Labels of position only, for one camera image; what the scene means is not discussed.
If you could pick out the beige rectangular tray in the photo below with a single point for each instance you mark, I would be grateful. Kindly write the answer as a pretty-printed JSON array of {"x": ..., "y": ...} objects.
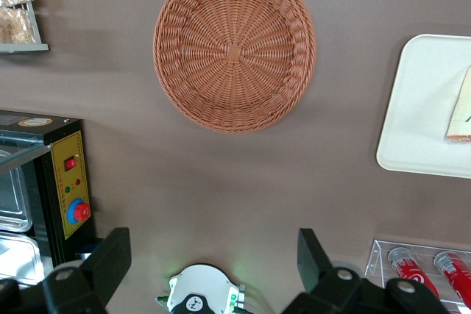
[{"x": 416, "y": 115}]

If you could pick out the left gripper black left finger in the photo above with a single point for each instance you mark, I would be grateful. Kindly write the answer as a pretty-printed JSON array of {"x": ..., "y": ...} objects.
[{"x": 92, "y": 281}]

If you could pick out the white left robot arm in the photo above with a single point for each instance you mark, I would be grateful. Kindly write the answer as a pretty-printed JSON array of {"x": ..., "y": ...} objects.
[{"x": 200, "y": 288}]

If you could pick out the black food warmer cabinet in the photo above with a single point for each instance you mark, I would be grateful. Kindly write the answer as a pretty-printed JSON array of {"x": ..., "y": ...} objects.
[{"x": 70, "y": 189}]

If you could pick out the round brown wicker basket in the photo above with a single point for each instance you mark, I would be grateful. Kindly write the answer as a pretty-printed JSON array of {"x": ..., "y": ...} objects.
[{"x": 233, "y": 49}]

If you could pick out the clear acrylic bottle rack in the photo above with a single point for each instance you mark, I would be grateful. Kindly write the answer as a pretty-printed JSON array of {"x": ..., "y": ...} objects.
[{"x": 375, "y": 255}]

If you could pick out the grey snack rack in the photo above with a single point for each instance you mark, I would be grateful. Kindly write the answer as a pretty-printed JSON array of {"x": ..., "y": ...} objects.
[{"x": 37, "y": 34}]

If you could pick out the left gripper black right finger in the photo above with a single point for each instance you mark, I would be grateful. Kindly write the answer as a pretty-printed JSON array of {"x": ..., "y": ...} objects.
[{"x": 331, "y": 292}]

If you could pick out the red cola bottle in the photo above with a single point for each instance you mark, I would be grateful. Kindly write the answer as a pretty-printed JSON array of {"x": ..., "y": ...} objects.
[
  {"x": 454, "y": 277},
  {"x": 414, "y": 273}
]

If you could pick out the triangle sandwich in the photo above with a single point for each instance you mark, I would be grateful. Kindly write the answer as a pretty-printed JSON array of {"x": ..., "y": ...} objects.
[{"x": 461, "y": 115}]

